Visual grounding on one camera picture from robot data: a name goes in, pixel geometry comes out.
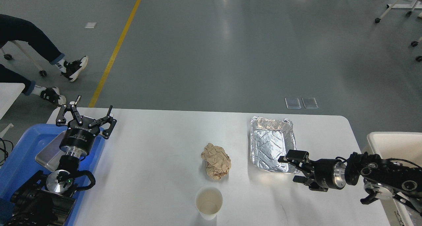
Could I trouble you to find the white side table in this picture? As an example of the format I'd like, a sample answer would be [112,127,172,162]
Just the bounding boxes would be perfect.
[0,82,25,119]

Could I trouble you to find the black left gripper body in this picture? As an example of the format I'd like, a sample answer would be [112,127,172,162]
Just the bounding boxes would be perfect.
[59,116,100,157]

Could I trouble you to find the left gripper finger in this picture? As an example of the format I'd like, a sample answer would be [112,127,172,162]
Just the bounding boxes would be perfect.
[88,105,117,139]
[55,95,83,127]

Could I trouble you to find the square stainless steel tray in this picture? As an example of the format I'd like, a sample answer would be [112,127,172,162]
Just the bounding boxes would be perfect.
[35,131,65,172]

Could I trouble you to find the right clear floor plate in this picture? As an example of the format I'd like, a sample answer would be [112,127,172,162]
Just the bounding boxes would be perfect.
[302,98,318,109]

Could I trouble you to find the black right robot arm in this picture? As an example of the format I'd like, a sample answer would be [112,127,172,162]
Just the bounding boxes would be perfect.
[278,150,421,214]

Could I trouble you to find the black cables at left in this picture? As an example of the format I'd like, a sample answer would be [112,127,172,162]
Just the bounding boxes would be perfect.
[0,138,14,167]

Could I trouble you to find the white bin at right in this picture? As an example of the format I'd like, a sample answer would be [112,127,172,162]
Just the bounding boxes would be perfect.
[363,132,422,226]

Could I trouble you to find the crumpled brown paper ball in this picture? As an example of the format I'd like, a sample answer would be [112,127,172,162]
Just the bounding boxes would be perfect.
[201,143,232,181]

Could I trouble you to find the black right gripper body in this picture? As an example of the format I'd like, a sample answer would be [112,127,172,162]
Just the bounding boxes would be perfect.
[308,159,346,190]

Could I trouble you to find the person in black sweater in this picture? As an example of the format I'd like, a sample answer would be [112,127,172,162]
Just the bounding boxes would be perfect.
[0,14,89,107]

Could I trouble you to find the white paper cup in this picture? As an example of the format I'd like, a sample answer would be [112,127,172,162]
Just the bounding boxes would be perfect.
[195,186,223,220]

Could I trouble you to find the clear floor plate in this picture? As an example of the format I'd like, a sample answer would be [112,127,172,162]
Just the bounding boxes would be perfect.
[285,98,302,109]
[302,98,318,109]

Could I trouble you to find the white rolling cart frame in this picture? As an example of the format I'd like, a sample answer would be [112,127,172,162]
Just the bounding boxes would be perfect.
[373,0,421,65]

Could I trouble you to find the left clear floor plate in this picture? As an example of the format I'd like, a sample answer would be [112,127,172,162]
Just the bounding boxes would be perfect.
[285,98,302,109]

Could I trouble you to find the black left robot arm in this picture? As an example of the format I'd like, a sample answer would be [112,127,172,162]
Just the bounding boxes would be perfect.
[4,96,117,226]

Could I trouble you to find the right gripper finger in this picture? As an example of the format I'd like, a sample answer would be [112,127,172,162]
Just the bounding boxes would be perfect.
[278,150,315,174]
[292,175,318,188]

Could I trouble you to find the aluminium foil tray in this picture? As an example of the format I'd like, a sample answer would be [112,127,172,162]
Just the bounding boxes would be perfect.
[250,116,299,174]

